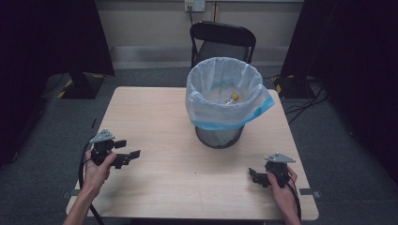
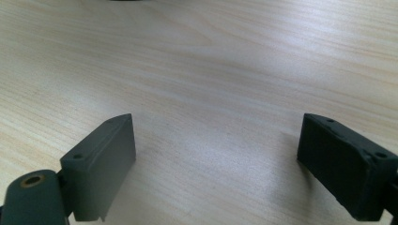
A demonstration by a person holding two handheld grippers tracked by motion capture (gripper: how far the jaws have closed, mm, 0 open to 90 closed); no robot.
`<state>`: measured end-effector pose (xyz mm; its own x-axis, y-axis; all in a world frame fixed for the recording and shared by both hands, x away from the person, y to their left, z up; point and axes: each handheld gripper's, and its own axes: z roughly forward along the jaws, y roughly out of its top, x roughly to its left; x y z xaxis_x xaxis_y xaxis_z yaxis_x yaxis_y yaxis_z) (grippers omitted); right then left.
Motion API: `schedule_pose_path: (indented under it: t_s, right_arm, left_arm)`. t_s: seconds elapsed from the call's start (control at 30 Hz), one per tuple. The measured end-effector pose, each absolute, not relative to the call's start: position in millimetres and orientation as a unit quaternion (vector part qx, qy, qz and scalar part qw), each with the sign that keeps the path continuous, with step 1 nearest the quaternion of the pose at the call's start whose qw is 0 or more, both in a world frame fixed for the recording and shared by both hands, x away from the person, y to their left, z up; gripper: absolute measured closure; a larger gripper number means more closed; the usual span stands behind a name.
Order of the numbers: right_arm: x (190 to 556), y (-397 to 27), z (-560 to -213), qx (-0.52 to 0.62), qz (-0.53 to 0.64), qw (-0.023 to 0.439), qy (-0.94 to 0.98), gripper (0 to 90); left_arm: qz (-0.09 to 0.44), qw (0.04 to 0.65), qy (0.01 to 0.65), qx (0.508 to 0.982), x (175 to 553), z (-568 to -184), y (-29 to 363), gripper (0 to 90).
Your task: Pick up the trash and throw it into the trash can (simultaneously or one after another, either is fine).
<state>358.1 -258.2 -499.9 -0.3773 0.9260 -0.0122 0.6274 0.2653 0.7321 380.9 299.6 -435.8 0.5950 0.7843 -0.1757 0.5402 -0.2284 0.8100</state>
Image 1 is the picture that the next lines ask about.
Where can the person's right hand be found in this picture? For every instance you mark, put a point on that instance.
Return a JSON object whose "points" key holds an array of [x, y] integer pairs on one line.
{"points": [[283, 195]]}

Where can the black folding chair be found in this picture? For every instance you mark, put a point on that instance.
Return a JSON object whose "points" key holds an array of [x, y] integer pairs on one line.
{"points": [[222, 36]]}

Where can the white wall socket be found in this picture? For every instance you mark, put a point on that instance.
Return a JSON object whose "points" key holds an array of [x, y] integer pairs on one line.
{"points": [[194, 5]]}

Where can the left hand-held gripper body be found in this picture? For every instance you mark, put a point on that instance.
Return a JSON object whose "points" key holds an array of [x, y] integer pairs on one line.
{"points": [[101, 150]]}

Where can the black stand base striped tape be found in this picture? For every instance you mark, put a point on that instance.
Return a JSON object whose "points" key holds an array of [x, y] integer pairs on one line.
{"points": [[79, 87], [291, 87]]}

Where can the metal mesh trash bin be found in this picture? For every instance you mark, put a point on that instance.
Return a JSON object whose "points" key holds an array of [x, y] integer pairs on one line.
{"points": [[219, 139]]}

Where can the dark curtain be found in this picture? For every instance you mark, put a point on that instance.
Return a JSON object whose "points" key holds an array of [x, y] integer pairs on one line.
{"points": [[37, 62], [359, 78]]}

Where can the small dark floor object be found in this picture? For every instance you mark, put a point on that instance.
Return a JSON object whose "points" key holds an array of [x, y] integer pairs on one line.
{"points": [[93, 122]]}

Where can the white and blue bin bag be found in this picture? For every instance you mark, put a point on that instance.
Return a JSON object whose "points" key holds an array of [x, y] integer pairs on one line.
{"points": [[219, 109]]}

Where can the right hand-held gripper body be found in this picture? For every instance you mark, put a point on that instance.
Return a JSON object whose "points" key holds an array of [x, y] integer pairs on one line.
{"points": [[278, 170]]}

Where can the grey tape strip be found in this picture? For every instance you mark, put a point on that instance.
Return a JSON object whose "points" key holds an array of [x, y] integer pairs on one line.
{"points": [[68, 194], [309, 192]]}

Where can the clear bottle with yellow cap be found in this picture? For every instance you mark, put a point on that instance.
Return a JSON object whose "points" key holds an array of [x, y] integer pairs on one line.
{"points": [[233, 98]]}

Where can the person's left hand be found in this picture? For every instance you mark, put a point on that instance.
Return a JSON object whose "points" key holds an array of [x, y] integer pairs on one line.
{"points": [[97, 175]]}

